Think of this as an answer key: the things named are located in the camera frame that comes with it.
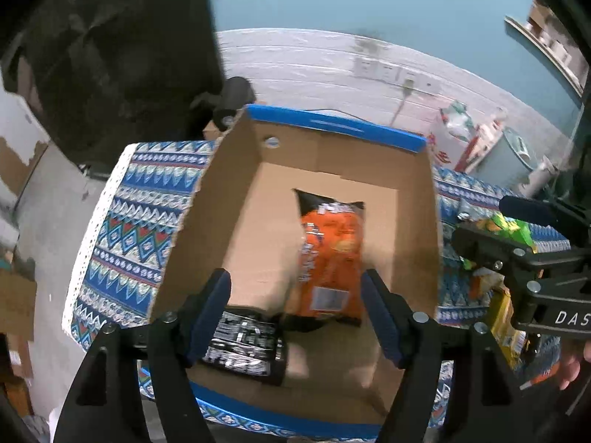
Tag person's right hand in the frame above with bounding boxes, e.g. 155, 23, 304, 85
558, 345, 591, 391

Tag grey round bin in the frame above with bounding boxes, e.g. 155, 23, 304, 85
480, 127, 539, 195

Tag pale orange snack bag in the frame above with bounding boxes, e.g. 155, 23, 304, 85
470, 268, 506, 308

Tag wall shelf with boxes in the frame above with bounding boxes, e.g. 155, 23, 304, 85
503, 0, 589, 97

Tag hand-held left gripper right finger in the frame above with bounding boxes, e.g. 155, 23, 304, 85
360, 268, 532, 443

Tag small cardboard box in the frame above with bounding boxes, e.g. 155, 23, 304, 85
203, 120, 232, 141

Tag bright green snack bag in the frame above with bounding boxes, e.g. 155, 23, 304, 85
475, 214, 539, 271

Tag blue patterned tablecloth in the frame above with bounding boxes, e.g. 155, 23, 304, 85
62, 141, 573, 441

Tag clear plastic toy pack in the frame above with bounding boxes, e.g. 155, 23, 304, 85
438, 100, 476, 138

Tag red and white box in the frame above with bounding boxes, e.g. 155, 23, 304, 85
425, 122, 504, 174

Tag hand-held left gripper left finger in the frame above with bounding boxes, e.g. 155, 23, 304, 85
58, 268, 232, 443

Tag grey power cable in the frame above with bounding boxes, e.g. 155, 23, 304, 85
389, 78, 416, 128

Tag black snack packet white print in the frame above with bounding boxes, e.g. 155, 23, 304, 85
201, 307, 289, 386

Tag white plastic object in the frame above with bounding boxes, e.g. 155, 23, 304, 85
522, 157, 556, 197

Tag flat cardboard pieces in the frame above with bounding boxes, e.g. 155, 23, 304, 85
0, 265, 38, 379

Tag orange snack bag black top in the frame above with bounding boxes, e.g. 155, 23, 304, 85
283, 188, 368, 330

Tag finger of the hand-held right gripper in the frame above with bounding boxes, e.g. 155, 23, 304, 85
499, 195, 591, 245
451, 221, 543, 287

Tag cardboard box with blue rim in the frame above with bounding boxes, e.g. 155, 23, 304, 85
148, 104, 448, 441

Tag yellow snack bag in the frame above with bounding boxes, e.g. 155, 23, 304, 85
487, 286, 532, 370

